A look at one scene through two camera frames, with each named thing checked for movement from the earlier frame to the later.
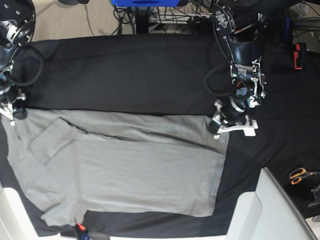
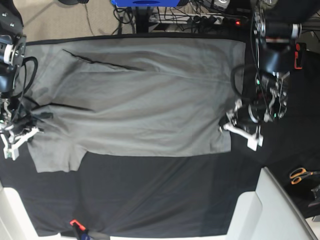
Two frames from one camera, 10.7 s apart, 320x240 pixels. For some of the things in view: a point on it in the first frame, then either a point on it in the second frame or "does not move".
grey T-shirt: [72, 162] -> [131, 96]
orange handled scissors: [298, 174] does not move
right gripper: [248, 83] -> [267, 97]
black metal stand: [142, 20] does not move
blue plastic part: [145, 3] does not move
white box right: [268, 213] does not move
